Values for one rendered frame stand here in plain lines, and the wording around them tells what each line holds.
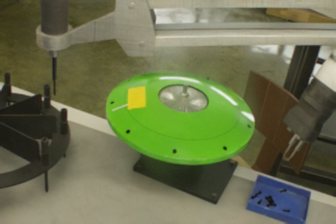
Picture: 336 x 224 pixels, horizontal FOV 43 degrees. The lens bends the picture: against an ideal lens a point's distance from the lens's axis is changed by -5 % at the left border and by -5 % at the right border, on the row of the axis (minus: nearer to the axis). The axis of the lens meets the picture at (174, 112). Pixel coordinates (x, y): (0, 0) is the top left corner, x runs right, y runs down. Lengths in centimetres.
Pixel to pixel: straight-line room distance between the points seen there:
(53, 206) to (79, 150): 18
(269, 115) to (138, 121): 73
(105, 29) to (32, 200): 45
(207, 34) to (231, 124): 34
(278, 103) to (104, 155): 66
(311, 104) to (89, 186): 48
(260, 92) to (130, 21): 98
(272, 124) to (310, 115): 61
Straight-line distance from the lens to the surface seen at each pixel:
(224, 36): 59
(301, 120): 92
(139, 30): 58
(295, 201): 102
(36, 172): 88
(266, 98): 150
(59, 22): 60
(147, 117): 87
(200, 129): 86
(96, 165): 100
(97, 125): 112
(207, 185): 98
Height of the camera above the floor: 159
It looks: 35 degrees down
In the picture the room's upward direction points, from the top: 9 degrees clockwise
